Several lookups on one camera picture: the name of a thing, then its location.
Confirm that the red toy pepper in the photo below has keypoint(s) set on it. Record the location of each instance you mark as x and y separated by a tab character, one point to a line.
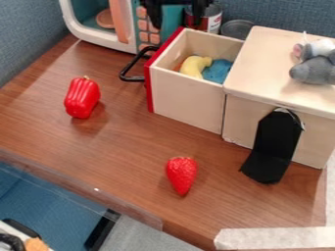
81	97

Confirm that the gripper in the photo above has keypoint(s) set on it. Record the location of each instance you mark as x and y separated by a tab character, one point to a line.
179	1

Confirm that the red and white can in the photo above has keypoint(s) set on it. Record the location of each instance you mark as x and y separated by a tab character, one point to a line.
213	19

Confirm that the yellow toy banana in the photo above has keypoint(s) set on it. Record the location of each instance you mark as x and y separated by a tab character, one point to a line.
194	65

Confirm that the cabinet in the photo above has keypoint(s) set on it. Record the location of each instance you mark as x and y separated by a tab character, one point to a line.
266	75

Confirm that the grey plush mouse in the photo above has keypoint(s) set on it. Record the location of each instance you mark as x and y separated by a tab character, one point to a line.
316	67

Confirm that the toy microwave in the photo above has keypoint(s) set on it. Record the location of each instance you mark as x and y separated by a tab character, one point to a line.
93	31

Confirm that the black cloth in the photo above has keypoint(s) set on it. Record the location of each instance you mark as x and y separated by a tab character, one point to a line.
272	147

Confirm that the drawer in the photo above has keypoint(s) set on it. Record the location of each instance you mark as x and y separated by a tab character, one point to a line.
185	98

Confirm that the red toy strawberry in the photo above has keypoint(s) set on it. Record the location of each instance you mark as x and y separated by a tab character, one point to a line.
182	175

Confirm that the silver can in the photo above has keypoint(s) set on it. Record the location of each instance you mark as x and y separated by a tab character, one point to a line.
236	28

